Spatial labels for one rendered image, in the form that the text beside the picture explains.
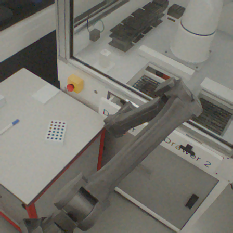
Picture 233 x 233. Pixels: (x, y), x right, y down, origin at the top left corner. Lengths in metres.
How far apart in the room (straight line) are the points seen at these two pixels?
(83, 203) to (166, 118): 0.28
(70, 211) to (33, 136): 0.80
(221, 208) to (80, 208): 1.71
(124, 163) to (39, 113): 0.92
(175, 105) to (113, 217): 1.47
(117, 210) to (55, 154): 0.85
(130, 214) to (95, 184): 1.41
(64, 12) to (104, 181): 0.87
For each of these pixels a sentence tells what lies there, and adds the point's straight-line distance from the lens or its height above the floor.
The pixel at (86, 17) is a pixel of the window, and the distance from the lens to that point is 1.31.
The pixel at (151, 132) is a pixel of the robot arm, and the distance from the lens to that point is 0.69.
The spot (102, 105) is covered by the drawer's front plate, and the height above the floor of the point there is 0.89.
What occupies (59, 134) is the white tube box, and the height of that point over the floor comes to 0.80.
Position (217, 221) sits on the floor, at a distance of 2.27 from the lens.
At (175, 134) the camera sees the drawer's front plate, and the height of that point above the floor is 0.92.
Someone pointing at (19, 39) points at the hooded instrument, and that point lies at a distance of 1.82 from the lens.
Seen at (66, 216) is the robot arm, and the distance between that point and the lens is 0.71.
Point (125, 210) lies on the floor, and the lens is 2.11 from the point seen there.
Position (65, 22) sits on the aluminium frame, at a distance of 1.40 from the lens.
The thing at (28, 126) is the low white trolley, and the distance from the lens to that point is 1.50.
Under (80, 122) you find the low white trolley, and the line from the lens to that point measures 1.50.
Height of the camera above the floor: 1.92
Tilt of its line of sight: 49 degrees down
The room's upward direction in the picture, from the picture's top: 10 degrees clockwise
